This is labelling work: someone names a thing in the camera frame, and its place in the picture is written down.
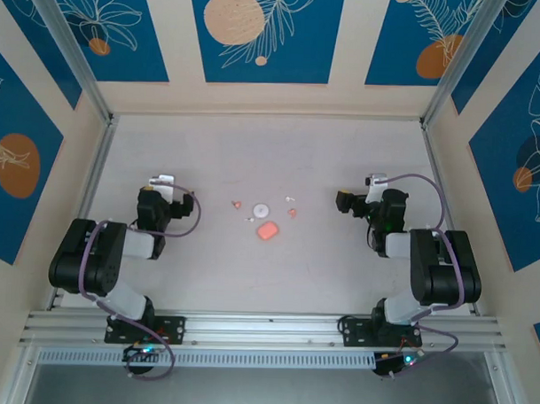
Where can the pink earbud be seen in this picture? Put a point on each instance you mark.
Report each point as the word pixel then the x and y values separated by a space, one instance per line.
pixel 292 213
pixel 237 205

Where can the pink earbud charging case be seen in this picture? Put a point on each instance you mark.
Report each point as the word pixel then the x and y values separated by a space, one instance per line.
pixel 267 231

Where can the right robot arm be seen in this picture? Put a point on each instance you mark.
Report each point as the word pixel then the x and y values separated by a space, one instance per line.
pixel 449 270

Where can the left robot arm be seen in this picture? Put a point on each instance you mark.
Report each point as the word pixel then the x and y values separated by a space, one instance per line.
pixel 73 257

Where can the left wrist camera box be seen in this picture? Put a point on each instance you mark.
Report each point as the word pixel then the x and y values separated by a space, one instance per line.
pixel 164 180

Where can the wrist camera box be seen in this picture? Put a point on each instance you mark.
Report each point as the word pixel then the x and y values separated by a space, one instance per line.
pixel 377 183
pixel 164 180

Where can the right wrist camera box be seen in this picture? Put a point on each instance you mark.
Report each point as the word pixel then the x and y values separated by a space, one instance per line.
pixel 377 183

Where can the aluminium side rail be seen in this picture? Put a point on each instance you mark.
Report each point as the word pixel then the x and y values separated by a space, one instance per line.
pixel 435 172
pixel 100 160

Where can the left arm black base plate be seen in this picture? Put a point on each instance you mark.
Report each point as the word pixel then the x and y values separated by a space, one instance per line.
pixel 172 329

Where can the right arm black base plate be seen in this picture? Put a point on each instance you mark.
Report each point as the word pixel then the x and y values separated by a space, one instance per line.
pixel 356 332

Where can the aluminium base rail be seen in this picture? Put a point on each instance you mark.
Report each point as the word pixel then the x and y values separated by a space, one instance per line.
pixel 270 328

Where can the aluminium frame post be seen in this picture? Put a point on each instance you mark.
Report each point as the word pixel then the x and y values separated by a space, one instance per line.
pixel 461 53
pixel 67 44

